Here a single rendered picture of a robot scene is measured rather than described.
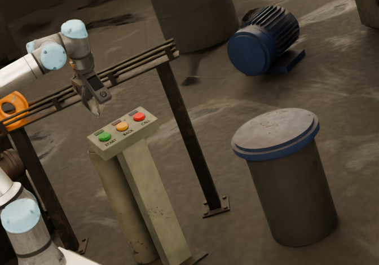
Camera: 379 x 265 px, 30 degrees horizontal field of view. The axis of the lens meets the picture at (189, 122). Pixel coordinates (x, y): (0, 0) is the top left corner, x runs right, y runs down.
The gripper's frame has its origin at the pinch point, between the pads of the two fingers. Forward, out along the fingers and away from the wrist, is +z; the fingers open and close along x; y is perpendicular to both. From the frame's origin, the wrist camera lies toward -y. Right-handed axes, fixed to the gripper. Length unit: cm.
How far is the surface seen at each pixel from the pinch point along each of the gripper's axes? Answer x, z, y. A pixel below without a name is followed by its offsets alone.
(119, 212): 1.9, 47.5, 0.6
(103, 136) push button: 0.8, 9.2, -0.5
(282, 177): -39, 26, -48
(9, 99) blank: 11, 14, 53
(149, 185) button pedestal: -6.7, 31.3, -11.5
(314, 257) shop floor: -35, 51, -66
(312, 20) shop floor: -231, 118, 115
